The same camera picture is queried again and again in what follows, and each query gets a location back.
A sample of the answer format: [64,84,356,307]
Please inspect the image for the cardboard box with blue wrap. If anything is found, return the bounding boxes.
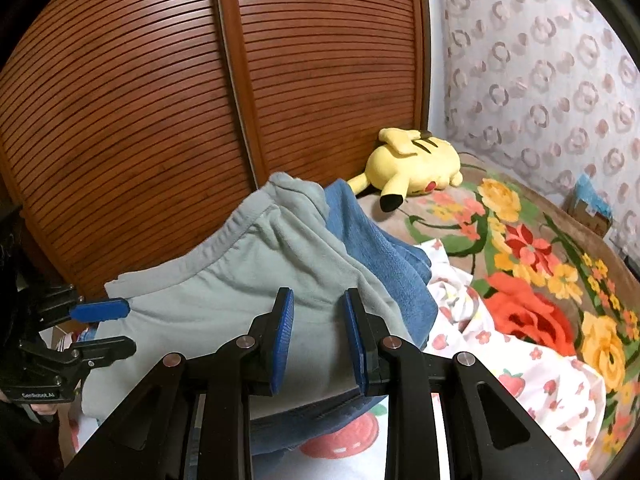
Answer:
[567,172,615,238]

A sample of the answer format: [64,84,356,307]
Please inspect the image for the ring patterned wall curtain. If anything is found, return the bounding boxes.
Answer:
[440,0,640,261]

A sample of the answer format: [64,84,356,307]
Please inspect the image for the floral blanket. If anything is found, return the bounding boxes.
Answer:
[350,152,640,466]

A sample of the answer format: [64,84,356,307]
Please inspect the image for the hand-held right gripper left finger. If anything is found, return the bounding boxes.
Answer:
[60,287,296,480]

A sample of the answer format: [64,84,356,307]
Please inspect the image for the blue jeans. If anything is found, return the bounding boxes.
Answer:
[82,180,441,456]

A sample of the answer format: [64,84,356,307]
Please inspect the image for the grey-green pants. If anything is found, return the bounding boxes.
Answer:
[82,172,416,418]

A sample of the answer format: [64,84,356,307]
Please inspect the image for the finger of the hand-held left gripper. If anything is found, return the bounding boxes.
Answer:
[20,336,138,377]
[31,284,132,323]

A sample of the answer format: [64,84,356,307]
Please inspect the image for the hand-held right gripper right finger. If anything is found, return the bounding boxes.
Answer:
[342,287,581,480]

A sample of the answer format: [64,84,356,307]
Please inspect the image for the yellow plush toy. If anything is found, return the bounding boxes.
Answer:
[347,127,463,212]

